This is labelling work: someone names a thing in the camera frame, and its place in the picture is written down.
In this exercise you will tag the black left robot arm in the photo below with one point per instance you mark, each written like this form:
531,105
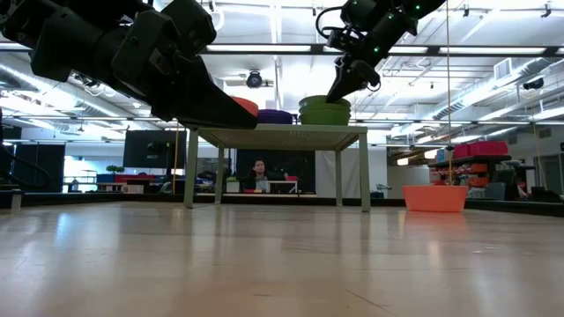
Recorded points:
57,39

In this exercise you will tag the black aluminium table frame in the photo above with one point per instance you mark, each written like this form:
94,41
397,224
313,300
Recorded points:
132,199

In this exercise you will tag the small white table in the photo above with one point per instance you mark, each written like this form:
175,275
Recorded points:
282,181

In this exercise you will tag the green perforated metal rack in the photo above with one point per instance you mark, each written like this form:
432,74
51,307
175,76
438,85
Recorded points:
282,128

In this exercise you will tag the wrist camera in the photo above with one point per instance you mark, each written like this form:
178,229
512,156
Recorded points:
194,26
341,39

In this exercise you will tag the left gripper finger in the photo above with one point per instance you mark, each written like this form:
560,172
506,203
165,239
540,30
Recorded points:
198,105

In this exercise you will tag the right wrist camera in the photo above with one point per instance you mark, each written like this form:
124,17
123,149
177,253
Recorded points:
341,39

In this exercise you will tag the black ceiling fixture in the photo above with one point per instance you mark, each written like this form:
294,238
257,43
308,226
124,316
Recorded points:
534,83

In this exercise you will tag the orange plastic bowl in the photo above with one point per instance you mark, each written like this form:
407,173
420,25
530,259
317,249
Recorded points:
249,106
436,199

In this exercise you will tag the small red storage bin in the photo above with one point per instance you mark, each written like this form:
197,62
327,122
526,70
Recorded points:
461,151

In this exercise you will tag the black linear pendant light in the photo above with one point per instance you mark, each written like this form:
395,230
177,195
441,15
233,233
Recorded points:
434,49

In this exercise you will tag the black monitor screen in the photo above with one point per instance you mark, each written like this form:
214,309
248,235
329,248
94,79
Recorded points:
44,167

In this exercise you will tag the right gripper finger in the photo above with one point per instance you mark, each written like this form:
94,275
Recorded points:
350,77

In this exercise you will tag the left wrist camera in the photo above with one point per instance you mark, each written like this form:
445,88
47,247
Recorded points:
194,26

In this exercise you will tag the black wall television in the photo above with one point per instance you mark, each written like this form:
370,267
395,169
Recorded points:
154,149

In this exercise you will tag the silver ventilation duct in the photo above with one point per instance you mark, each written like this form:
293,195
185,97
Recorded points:
484,94

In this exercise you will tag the black ceiling camera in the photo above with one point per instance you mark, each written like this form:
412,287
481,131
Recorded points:
254,80

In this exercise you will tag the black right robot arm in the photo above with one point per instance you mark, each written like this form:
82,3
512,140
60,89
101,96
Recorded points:
396,17

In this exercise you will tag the black storage shelf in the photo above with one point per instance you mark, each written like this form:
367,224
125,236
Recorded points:
462,160

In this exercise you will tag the plant in white pot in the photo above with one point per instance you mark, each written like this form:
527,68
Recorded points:
232,185

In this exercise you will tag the large red storage bin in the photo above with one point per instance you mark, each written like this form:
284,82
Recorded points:
489,148

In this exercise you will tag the white air vent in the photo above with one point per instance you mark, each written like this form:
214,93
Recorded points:
502,68

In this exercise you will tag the person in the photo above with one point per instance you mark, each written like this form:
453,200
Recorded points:
259,169

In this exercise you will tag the dark partition screen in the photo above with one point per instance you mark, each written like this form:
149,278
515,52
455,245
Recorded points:
295,163

